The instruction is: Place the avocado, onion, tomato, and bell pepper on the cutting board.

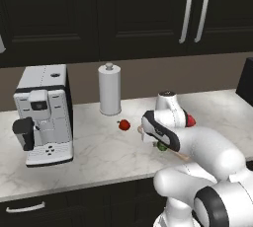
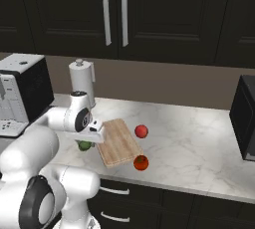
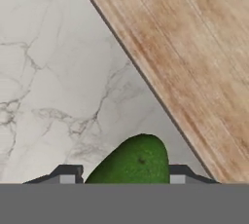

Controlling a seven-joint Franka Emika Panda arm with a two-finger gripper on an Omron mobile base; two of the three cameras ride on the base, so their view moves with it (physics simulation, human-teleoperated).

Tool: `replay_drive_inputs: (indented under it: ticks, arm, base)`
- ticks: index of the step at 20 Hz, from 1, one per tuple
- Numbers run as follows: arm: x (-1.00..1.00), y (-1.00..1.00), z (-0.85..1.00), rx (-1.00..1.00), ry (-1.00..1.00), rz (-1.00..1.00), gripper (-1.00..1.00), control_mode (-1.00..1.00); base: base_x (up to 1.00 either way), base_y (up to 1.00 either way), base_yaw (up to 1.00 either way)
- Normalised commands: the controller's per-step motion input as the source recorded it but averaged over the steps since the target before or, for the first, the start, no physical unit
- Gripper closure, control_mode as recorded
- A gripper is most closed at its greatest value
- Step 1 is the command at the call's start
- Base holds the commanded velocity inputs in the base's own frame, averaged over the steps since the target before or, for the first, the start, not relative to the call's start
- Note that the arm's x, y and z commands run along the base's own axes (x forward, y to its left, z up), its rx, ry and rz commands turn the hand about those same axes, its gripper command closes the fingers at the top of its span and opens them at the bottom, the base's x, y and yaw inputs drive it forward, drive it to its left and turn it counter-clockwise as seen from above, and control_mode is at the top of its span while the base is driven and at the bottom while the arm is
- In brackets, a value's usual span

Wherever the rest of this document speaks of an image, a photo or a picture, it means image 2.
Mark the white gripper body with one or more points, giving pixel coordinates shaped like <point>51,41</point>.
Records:
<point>89,136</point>

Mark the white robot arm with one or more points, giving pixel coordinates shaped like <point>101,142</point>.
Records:
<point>36,153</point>

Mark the green avocado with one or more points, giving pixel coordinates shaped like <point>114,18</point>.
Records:
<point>84,145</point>

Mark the wooden cutting board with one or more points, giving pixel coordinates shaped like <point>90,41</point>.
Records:
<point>118,143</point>

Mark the red round tomato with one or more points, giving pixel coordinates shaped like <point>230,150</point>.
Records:
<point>141,131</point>

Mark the orange-red bell pepper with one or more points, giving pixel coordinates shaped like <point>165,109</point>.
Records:
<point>141,163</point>

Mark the white paper towel roll holder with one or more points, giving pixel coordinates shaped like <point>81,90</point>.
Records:
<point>81,77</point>

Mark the dark drawer front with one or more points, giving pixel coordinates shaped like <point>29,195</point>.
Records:
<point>139,218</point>
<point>142,194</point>

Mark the white and black coffee machine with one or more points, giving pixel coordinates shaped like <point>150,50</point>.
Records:
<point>23,90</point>

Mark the dark cupboard door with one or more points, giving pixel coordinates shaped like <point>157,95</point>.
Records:
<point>66,10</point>
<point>13,7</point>
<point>172,14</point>
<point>239,17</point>

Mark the dark base cupboard run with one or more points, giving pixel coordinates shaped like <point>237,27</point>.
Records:
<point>205,213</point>

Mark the black microwave oven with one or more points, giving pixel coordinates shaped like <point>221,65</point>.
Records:
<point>244,116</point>

